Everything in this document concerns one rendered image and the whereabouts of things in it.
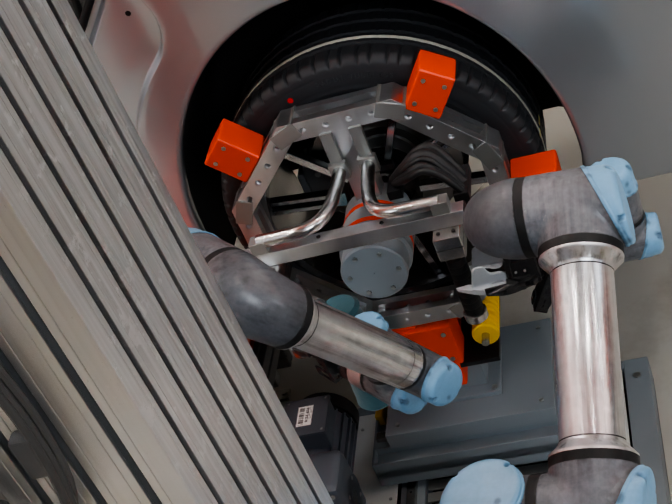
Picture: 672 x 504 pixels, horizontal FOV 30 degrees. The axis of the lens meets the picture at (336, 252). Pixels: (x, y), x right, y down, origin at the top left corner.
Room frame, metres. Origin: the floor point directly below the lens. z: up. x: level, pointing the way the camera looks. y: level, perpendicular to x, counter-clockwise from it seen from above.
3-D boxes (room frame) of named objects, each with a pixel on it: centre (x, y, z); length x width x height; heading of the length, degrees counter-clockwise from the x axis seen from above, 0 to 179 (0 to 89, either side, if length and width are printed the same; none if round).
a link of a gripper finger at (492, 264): (1.79, -0.23, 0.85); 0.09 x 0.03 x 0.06; 62
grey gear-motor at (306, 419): (2.07, 0.21, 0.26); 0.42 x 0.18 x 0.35; 160
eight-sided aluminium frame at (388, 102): (2.05, -0.11, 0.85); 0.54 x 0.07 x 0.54; 70
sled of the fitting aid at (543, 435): (2.21, -0.17, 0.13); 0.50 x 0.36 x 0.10; 70
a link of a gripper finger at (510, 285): (1.72, -0.26, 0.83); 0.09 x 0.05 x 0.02; 79
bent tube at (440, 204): (1.90, -0.16, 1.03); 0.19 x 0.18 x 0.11; 160
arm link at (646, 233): (1.67, -0.47, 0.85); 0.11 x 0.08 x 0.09; 71
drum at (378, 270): (1.98, -0.08, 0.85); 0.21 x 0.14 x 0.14; 160
